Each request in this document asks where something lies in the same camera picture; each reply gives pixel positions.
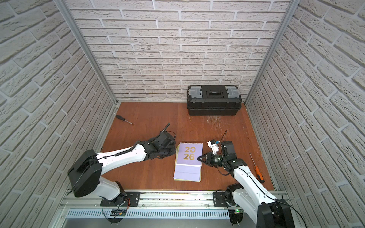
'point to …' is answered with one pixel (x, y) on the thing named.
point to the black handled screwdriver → (123, 118)
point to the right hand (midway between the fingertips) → (200, 159)
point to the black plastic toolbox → (213, 99)
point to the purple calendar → (188, 162)
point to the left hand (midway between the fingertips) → (179, 148)
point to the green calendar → (178, 179)
